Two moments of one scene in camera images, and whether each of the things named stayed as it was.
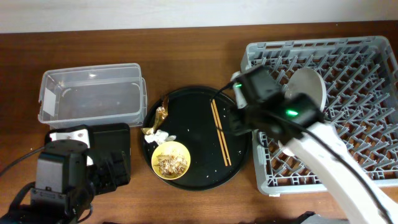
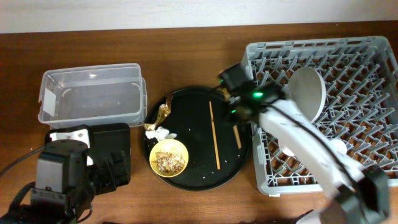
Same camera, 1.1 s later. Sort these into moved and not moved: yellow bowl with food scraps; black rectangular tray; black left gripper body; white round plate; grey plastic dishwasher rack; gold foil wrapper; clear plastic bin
Moved: gold foil wrapper
Not moved: clear plastic bin; black rectangular tray; black left gripper body; yellow bowl with food scraps; white round plate; grey plastic dishwasher rack
